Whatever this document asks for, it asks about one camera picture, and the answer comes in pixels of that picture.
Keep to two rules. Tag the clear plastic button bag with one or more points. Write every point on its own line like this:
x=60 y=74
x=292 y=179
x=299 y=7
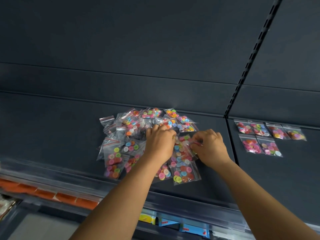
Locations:
x=183 y=147

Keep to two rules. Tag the person's right forearm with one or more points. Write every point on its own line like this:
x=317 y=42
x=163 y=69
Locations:
x=262 y=209

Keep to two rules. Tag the row of orange boxes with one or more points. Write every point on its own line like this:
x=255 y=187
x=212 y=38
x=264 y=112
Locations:
x=62 y=198

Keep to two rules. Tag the blue yellow snack packet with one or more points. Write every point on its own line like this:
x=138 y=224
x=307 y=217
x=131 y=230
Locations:
x=146 y=219

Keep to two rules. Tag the person's left hand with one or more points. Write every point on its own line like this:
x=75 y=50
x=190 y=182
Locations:
x=158 y=144

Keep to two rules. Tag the red white snack packet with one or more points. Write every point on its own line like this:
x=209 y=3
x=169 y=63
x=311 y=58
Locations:
x=6 y=204

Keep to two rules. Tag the person's left forearm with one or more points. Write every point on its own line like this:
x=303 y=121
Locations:
x=120 y=204

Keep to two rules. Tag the pile of transparent button bags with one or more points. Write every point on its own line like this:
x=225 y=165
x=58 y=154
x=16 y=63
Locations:
x=130 y=122

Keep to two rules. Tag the person's right hand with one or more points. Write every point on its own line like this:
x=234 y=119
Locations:
x=212 y=152

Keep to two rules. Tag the grid of arranged button bags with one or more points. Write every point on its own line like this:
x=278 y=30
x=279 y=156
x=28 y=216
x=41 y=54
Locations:
x=251 y=145

